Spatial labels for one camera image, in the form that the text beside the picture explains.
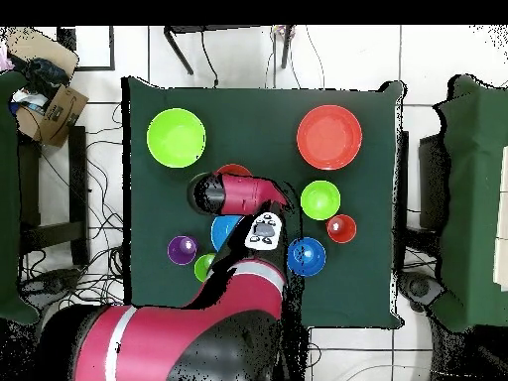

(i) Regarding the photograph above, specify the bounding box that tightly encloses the large green bowl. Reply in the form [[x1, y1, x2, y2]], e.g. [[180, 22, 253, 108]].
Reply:
[[146, 107, 207, 169]]

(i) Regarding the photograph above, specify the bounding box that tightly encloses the black box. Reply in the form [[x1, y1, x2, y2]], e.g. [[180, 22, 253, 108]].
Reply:
[[418, 133, 451, 231]]

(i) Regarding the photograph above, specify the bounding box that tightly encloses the large orange bowl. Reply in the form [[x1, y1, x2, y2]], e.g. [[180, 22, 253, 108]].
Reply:
[[296, 104, 363, 172]]

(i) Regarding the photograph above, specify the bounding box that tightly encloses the plain cardboard box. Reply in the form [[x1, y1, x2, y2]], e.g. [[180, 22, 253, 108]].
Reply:
[[6, 26, 80, 78]]

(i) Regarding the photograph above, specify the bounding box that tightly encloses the dark green tablecloth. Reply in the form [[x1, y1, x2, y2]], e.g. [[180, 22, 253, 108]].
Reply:
[[121, 75, 405, 329]]

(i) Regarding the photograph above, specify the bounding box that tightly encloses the black table frame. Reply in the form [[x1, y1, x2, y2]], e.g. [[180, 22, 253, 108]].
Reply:
[[163, 25, 297, 76]]

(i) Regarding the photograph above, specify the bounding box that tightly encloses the purple cup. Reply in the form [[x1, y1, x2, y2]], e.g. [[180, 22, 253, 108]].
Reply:
[[167, 234, 199, 266]]

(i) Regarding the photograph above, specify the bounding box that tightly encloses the small green bowl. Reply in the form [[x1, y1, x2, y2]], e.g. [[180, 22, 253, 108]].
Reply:
[[300, 180, 341, 221]]

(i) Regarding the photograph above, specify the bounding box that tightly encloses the white board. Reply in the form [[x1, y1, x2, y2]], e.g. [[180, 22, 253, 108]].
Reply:
[[492, 145, 508, 293]]

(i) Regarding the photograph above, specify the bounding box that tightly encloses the dark blue bowl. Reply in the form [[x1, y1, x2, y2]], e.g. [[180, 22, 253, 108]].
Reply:
[[287, 236, 327, 278]]

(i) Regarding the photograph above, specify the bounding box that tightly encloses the black square frame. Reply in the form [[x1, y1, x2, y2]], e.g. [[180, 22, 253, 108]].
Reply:
[[56, 25, 116, 72]]

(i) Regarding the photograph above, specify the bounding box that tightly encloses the green cloth covered table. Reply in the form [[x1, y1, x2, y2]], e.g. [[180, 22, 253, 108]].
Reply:
[[430, 73, 508, 333], [0, 69, 41, 325]]

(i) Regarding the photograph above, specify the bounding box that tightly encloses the large blue bowl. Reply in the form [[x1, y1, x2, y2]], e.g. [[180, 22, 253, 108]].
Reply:
[[210, 214, 244, 253]]

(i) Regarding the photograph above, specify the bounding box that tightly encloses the orange cup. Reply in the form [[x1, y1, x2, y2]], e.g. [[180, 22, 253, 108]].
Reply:
[[325, 213, 357, 244]]

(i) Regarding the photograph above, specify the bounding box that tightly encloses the grey pedestal leg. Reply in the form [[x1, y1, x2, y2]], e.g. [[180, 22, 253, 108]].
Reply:
[[19, 268, 82, 307], [398, 271, 445, 313]]

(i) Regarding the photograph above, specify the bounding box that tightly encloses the small orange bowl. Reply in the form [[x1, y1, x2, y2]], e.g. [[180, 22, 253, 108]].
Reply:
[[215, 163, 253, 179]]

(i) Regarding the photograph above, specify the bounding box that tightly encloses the green cup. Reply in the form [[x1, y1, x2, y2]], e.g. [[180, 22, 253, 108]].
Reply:
[[192, 252, 217, 284]]

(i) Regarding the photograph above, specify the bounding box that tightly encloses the black bench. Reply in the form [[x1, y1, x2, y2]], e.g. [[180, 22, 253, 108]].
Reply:
[[17, 125, 91, 268]]

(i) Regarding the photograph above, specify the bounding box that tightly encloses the printed cardboard box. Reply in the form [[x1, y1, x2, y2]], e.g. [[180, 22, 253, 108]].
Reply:
[[15, 83, 89, 149]]

